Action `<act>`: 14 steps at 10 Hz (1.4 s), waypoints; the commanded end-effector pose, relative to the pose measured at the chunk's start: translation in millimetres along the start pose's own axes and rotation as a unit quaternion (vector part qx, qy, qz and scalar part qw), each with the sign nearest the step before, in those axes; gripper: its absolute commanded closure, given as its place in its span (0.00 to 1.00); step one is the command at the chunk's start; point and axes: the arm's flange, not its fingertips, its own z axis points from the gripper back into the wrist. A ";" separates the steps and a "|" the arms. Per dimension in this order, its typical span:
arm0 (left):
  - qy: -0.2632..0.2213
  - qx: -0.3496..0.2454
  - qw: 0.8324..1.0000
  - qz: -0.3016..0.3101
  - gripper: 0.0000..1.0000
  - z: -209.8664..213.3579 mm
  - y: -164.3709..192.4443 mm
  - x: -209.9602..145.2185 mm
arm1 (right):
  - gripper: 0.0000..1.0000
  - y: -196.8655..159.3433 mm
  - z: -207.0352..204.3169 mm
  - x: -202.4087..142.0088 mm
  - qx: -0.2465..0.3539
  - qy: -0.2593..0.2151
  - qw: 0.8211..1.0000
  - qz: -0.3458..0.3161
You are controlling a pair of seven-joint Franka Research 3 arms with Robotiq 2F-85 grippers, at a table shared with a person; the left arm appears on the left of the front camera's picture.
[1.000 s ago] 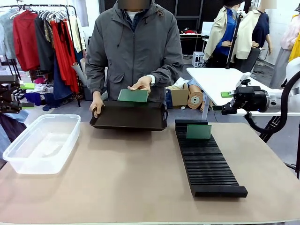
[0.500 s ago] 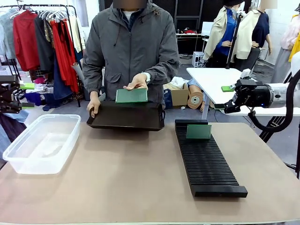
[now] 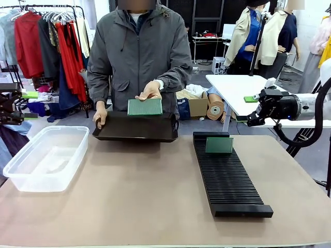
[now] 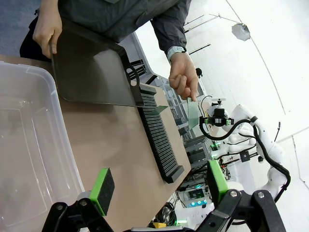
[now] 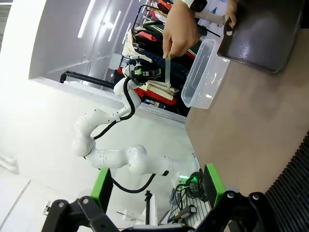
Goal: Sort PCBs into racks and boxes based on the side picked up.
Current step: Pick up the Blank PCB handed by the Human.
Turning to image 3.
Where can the small green perforated PCB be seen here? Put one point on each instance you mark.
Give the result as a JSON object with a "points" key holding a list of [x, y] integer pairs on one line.
{"points": [[144, 106]]}

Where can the person's right forearm grey sleeve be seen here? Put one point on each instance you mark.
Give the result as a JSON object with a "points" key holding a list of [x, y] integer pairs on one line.
{"points": [[99, 90]]}

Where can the white board panel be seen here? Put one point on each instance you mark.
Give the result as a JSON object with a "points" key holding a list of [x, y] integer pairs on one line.
{"points": [[228, 31]]}

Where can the mannequin with navy top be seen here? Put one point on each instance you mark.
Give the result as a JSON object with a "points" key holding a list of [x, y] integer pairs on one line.
{"points": [[271, 41]]}

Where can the white clothes hangers bunch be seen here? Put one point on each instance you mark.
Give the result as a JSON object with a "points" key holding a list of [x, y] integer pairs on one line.
{"points": [[58, 16]]}

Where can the navy hanging garment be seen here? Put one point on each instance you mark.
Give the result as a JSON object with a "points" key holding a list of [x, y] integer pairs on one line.
{"points": [[66, 98]]}

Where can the brown cardboard box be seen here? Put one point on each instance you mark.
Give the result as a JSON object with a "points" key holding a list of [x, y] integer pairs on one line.
{"points": [[197, 106]]}

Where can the large green perforated PCB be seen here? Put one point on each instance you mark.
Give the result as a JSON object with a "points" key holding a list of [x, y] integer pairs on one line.
{"points": [[219, 144]]}

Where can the black metal clothes rack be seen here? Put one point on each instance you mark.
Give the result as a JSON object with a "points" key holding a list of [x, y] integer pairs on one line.
{"points": [[51, 5]]}

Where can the cream hanging garment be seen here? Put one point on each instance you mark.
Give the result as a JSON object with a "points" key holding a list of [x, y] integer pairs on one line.
{"points": [[82, 38]]}

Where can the dark purple cloth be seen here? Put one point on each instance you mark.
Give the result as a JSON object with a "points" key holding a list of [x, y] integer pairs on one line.
{"points": [[36, 108]]}

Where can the lying skin-coloured mannequin torso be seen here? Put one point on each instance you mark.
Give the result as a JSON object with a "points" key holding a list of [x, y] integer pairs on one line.
{"points": [[214, 95]]}

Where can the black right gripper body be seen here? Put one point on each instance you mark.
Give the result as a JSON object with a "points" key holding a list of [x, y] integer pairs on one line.
{"points": [[282, 106]]}

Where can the white patterned cloth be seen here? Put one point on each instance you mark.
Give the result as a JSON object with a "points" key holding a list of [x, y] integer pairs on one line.
{"points": [[47, 96]]}

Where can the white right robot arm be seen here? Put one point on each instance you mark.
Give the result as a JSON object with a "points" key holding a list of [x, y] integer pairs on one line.
{"points": [[307, 103]]}

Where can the person in grey jacket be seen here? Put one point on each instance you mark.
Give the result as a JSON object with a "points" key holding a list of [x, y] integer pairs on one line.
{"points": [[139, 51]]}

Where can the person's right hand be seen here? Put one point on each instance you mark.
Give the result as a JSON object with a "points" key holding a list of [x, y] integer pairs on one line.
{"points": [[101, 115]]}

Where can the clear plastic storage box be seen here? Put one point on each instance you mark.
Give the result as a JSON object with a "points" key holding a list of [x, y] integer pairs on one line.
{"points": [[77, 144]]}

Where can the red hanging dress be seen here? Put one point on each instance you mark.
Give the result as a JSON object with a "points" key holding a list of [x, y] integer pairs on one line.
{"points": [[69, 64]]}

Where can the white folding table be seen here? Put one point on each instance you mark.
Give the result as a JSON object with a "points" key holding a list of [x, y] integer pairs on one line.
{"points": [[232, 87]]}

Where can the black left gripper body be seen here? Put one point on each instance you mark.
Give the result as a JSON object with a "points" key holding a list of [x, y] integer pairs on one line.
{"points": [[7, 108]]}

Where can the black slotted PCB rack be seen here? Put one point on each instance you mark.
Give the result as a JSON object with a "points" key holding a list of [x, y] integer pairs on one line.
{"points": [[227, 178]]}

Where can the pink cloth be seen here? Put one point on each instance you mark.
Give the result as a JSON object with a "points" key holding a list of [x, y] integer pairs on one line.
{"points": [[44, 89]]}

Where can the light blue fabric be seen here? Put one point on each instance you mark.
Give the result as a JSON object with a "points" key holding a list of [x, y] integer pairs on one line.
{"points": [[24, 127]]}

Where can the dark grey storage bin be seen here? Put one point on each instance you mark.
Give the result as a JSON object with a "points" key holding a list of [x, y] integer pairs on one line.
{"points": [[109, 103]]}

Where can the mannequin in pink and yellow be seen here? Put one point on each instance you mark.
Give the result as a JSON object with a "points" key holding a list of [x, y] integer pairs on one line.
{"points": [[310, 72]]}

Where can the pale grey-blue hanging garment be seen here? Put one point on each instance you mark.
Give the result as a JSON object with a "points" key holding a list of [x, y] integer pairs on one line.
{"points": [[7, 38]]}

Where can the brown cardboard spool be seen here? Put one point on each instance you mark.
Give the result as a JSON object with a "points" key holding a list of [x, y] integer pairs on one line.
{"points": [[214, 111]]}

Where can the person's left hand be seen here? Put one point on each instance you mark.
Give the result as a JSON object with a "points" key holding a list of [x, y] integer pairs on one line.
{"points": [[152, 91]]}

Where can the white crumpled cloth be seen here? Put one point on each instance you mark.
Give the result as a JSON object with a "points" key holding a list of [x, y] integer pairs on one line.
{"points": [[196, 89]]}

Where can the black metal shelf frame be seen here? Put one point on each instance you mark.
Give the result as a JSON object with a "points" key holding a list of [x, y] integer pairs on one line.
{"points": [[207, 18]]}

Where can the mannequin with blue shirt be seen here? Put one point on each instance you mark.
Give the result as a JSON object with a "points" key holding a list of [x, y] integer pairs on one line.
{"points": [[245, 33]]}

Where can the grey paper roll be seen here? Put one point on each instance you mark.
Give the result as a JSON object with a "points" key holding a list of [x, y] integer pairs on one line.
{"points": [[83, 76]]}

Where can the red cloth item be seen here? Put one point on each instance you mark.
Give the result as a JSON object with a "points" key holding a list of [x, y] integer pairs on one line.
{"points": [[209, 34]]}

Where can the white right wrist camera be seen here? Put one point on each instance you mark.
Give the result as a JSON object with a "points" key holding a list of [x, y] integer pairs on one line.
{"points": [[271, 82]]}

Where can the black hanging garment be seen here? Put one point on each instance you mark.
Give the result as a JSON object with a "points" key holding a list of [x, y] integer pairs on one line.
{"points": [[49, 56]]}

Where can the small white background table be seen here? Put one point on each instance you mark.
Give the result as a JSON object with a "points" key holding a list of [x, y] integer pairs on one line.
{"points": [[207, 38]]}

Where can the red hanging jacket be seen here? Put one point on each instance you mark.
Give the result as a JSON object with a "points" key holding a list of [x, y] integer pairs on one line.
{"points": [[28, 46]]}

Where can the person's left forearm grey sleeve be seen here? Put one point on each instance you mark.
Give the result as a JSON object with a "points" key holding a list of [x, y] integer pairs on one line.
{"points": [[175, 80]]}

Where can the black plastic serving tray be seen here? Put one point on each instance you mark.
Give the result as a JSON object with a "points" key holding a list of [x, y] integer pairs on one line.
{"points": [[134, 127]]}

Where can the dark blue jeans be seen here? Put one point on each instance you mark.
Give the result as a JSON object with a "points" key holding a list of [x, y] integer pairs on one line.
{"points": [[184, 108]]}

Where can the dark draped garment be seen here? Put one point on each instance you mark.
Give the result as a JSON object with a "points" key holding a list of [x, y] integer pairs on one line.
{"points": [[13, 142]]}

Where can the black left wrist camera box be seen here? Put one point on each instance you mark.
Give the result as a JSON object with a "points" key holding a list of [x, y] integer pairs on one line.
{"points": [[10, 87]]}

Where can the black tripod pole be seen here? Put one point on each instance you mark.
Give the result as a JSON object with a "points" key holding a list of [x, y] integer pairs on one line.
{"points": [[258, 44]]}

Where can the white wristwatch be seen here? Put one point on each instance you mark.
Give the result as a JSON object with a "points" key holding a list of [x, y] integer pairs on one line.
{"points": [[161, 84]]}

